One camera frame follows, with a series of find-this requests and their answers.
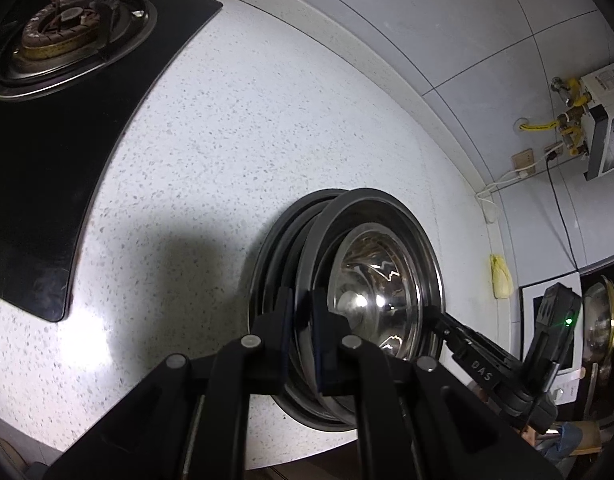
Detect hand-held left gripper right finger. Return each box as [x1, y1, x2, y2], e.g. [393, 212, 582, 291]
[309, 290, 564, 480]

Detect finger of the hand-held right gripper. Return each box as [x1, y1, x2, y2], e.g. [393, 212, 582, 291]
[428, 306, 524, 392]

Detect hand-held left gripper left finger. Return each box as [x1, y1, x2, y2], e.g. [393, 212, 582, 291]
[42, 287, 295, 480]

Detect large steel plate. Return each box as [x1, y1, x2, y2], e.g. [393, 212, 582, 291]
[248, 189, 368, 433]

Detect large steel bowl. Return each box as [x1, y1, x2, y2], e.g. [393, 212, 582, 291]
[293, 187, 445, 426]

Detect small steel bowl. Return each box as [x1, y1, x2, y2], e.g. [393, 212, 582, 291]
[327, 222, 424, 361]

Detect steel pot with gold rim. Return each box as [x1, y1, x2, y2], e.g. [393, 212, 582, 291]
[582, 276, 614, 377]

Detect yellow cloth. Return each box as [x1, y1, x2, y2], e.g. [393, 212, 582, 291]
[489, 254, 513, 300]

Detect blue denim clothing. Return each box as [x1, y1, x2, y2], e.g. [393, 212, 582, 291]
[541, 421, 604, 467]

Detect white water heater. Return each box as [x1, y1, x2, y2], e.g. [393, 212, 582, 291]
[579, 57, 614, 182]

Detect brass gas pipe valves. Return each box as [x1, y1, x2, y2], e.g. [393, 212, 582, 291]
[551, 76, 591, 159]

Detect black glass gas stove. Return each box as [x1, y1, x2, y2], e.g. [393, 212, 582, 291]
[0, 0, 224, 323]

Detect steel burner tray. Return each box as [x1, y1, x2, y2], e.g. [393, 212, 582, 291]
[0, 0, 158, 103]

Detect gas burner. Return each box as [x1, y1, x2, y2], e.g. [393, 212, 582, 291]
[20, 0, 123, 61]

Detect black cable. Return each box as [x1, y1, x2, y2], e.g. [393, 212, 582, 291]
[544, 151, 582, 275]

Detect white power cable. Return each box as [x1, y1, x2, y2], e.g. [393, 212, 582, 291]
[474, 142, 565, 224]

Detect beige wall socket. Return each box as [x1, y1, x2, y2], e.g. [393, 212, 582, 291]
[510, 148, 538, 177]

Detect yellow gas hose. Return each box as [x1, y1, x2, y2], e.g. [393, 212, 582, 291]
[521, 119, 562, 134]

